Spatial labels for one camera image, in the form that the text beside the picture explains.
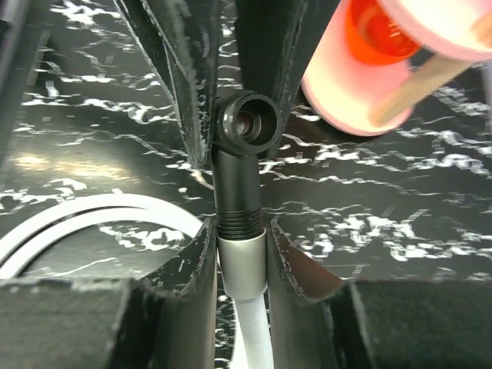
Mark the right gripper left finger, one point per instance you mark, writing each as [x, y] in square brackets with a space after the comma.
[164, 320]

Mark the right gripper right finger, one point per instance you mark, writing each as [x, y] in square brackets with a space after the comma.
[320, 321]

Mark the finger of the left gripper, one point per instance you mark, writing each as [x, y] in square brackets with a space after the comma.
[267, 33]
[180, 41]

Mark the black elbow pipe fitting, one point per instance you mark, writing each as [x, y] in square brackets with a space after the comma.
[246, 126]

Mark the orange bowl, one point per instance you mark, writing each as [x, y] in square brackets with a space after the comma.
[373, 38]

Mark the pink three-tier shelf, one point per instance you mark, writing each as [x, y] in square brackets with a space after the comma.
[369, 100]

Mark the black marbled mat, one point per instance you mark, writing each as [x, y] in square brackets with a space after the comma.
[96, 181]

